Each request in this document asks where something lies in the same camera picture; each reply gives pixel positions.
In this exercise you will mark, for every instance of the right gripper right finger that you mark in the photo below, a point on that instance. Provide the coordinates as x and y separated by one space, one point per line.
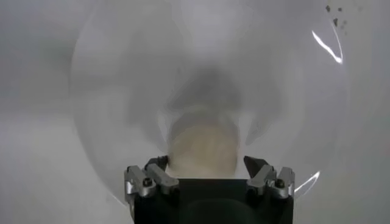
271 181

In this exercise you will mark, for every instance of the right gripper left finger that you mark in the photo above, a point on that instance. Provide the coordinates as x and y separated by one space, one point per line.
152 182

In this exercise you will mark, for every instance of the white steamed baozi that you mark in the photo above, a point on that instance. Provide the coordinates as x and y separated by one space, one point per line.
202 149

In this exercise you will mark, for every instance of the white round plate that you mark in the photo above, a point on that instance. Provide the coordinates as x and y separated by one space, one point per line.
122 76

